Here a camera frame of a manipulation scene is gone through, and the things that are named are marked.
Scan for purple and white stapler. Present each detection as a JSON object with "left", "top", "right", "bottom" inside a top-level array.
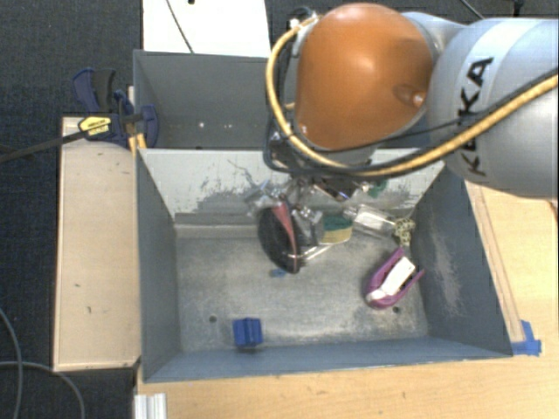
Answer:
[{"left": 362, "top": 245, "right": 426, "bottom": 310}]

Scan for pale wood board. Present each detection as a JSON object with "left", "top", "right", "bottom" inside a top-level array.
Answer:
[{"left": 52, "top": 115, "right": 143, "bottom": 373}]

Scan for black brush with red band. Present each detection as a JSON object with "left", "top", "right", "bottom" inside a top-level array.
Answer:
[{"left": 256, "top": 202, "right": 303, "bottom": 275}]

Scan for grey metal bin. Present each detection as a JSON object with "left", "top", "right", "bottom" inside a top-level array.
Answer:
[{"left": 132, "top": 49, "right": 514, "bottom": 384}]

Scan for blue block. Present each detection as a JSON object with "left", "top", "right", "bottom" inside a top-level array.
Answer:
[{"left": 231, "top": 317, "right": 264, "bottom": 348}]

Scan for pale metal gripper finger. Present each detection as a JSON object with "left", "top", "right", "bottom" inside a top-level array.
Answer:
[
  {"left": 249, "top": 183, "right": 286, "bottom": 212},
  {"left": 291, "top": 206, "right": 327, "bottom": 262}
]

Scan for green and yellow sponge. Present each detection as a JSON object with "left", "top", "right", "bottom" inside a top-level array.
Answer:
[{"left": 321, "top": 214, "right": 354, "bottom": 245}]

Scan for yellow spotted toy animal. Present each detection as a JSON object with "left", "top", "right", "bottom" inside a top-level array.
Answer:
[{"left": 392, "top": 216, "right": 416, "bottom": 248}]

